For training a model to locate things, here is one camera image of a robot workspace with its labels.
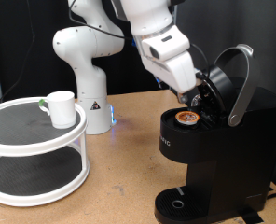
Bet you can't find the black Keurig coffee machine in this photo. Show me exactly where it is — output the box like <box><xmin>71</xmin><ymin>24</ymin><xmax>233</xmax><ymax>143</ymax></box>
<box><xmin>154</xmin><ymin>43</ymin><xmax>276</xmax><ymax>224</ymax></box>

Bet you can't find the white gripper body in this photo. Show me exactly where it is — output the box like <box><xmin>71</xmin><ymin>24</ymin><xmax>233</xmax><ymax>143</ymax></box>
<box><xmin>133</xmin><ymin>24</ymin><xmax>198</xmax><ymax>95</ymax></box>

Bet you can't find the dark grey backdrop board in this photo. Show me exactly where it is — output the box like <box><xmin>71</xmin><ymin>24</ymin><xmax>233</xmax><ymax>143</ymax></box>
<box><xmin>174</xmin><ymin>0</ymin><xmax>276</xmax><ymax>194</ymax></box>

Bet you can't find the white orange-lidded coffee pod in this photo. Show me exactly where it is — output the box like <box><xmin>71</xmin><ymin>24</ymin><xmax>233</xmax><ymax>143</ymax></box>
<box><xmin>174</xmin><ymin>110</ymin><xmax>201</xmax><ymax>126</ymax></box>

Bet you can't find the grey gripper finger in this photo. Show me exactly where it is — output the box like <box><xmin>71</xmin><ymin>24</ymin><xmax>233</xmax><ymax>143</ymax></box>
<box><xmin>176</xmin><ymin>91</ymin><xmax>189</xmax><ymax>105</ymax></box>

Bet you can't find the black backdrop curtain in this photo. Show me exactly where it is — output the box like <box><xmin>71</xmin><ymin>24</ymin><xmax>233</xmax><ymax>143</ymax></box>
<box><xmin>0</xmin><ymin>0</ymin><xmax>178</xmax><ymax>102</ymax></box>

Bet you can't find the black tape strip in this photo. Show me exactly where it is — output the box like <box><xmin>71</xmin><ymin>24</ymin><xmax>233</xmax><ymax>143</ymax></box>
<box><xmin>239</xmin><ymin>211</ymin><xmax>265</xmax><ymax>224</ymax></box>

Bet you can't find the white two-tier turntable shelf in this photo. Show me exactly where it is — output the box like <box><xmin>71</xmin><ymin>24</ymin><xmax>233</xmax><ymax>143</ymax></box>
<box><xmin>0</xmin><ymin>96</ymin><xmax>90</xmax><ymax>208</ymax></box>

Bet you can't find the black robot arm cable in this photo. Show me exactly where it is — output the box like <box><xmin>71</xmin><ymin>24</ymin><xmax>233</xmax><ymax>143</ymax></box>
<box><xmin>68</xmin><ymin>0</ymin><xmax>211</xmax><ymax>77</ymax></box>

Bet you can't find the white mug green-marked handle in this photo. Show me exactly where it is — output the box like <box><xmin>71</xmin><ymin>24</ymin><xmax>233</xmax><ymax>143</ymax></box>
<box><xmin>38</xmin><ymin>90</ymin><xmax>77</xmax><ymax>130</ymax></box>

